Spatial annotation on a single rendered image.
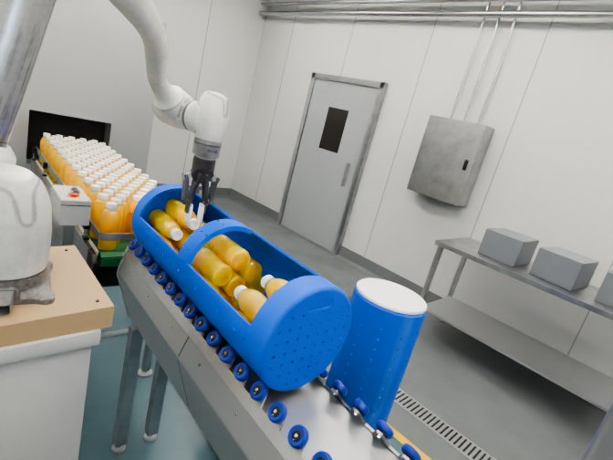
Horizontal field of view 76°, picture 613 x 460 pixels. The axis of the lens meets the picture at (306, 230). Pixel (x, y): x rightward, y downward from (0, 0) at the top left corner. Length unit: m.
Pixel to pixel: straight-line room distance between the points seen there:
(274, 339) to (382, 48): 4.65
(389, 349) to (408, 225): 3.26
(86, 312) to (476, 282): 3.84
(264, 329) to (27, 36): 0.83
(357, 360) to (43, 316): 1.02
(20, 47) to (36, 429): 0.87
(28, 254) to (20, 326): 0.15
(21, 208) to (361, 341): 1.12
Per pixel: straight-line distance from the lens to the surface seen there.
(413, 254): 4.66
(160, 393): 2.04
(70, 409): 1.21
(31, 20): 1.15
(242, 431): 1.05
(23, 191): 0.99
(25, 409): 1.16
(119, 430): 2.08
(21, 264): 1.03
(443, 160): 4.28
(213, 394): 1.13
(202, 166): 1.36
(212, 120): 1.33
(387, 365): 1.56
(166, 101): 1.40
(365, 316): 1.49
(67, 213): 1.70
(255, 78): 6.87
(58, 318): 1.04
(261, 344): 0.89
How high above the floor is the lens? 1.58
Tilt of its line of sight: 15 degrees down
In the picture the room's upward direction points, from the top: 15 degrees clockwise
